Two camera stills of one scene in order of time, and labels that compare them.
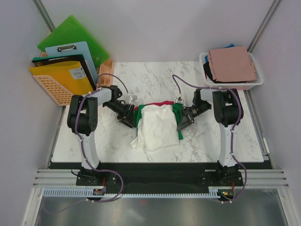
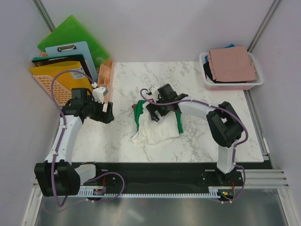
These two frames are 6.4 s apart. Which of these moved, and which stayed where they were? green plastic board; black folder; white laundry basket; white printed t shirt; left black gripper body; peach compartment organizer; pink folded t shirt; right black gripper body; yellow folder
Moved: white printed t shirt; left black gripper body; right black gripper body
Stayed: yellow folder; peach compartment organizer; black folder; green plastic board; pink folded t shirt; white laundry basket
